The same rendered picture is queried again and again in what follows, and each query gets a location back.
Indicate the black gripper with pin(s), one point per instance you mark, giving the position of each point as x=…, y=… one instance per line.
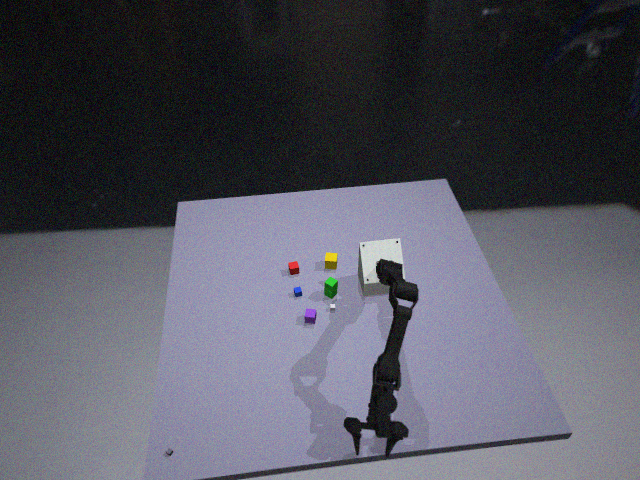
x=354, y=426

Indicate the red block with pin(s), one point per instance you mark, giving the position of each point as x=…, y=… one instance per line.
x=293, y=268

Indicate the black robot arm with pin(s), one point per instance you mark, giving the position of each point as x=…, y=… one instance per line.
x=386, y=368

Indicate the purple block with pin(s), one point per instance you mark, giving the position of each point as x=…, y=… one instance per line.
x=310, y=316

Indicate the yellow block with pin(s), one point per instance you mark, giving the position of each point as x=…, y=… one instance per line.
x=331, y=261

